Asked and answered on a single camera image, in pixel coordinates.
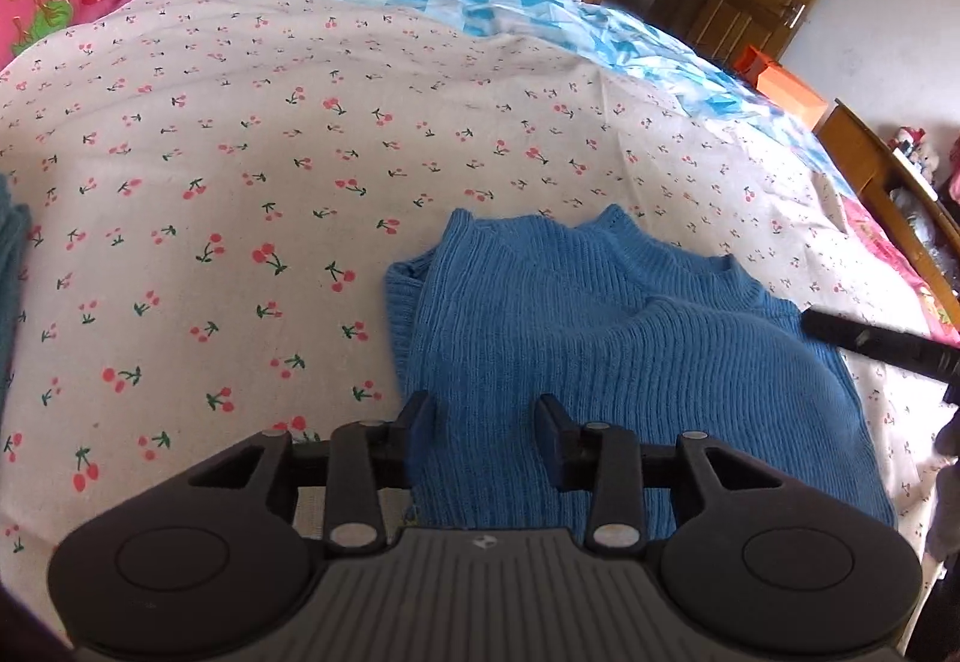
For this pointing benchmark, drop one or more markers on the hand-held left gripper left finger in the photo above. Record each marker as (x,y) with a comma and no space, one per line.
(418,426)

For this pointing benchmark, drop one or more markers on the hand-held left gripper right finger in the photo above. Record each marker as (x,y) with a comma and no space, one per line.
(551,437)

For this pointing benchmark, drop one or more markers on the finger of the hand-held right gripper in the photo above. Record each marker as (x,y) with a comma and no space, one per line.
(877,341)

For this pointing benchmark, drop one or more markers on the blue striped knit sweater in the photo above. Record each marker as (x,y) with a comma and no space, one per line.
(600,332)

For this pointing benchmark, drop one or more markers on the wooden bedside shelf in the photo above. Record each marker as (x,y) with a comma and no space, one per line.
(862,160)

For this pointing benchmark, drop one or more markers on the plush toy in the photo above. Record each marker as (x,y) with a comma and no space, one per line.
(919,152)

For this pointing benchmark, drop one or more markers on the orange box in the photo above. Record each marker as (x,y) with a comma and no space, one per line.
(787,85)

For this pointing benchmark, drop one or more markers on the cherry print bedsheet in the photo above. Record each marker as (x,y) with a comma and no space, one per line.
(300,145)

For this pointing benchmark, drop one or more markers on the teal knit garment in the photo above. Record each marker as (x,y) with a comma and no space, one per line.
(11,272)

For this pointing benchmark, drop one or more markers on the pink cartoon print cloth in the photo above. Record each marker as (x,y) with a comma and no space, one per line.
(52,2)

